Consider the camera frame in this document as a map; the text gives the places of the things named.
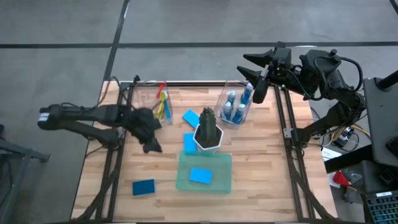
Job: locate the blue dish brush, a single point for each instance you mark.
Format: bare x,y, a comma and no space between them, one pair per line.
167,110

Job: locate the black aluminium table frame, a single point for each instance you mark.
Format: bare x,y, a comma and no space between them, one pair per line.
199,84

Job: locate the backlit laptop keyboard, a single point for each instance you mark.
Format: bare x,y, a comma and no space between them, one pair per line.
384,208

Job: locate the green cactus plant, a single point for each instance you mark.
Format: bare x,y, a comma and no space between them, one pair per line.
207,124

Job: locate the yellow-green dish brush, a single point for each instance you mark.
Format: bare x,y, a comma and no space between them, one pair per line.
160,112

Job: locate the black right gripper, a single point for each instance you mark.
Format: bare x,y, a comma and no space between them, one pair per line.
283,76

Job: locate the blue dish soap bottle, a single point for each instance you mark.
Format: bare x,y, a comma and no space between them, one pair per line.
238,115
246,96
227,113
231,99

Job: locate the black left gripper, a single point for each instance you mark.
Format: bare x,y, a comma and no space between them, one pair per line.
141,123

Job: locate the green translucent plastic bin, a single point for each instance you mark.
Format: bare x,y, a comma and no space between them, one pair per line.
224,174

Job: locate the yellow-green round-head brush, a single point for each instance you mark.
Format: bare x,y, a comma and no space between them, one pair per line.
164,95

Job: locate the grey crumpled cloth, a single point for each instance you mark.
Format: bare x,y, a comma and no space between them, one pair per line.
353,182

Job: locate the white paper sheet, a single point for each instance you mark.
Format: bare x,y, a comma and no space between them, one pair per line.
330,153

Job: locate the black diagonal pole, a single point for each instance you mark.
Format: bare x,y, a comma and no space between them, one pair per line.
388,81

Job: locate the black electronics box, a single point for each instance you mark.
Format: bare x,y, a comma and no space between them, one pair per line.
344,138

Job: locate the red dish brush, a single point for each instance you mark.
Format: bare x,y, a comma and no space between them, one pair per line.
160,90

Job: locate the red cone-shaped object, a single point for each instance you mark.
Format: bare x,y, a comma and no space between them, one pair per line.
339,179

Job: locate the grey metal stand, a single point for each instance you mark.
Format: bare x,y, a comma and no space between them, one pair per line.
28,154

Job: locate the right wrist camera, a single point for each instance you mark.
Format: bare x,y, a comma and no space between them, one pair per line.
283,55

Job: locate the dark blue sponge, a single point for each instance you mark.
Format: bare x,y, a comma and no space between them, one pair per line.
143,187

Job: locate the grey equipment cabinet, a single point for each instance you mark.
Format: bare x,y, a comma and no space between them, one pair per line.
381,118

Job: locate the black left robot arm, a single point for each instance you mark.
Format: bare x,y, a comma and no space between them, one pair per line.
81,113

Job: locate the clear plastic bin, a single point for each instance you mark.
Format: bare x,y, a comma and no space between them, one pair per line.
219,107
143,96

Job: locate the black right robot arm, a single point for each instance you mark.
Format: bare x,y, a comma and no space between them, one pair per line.
339,93

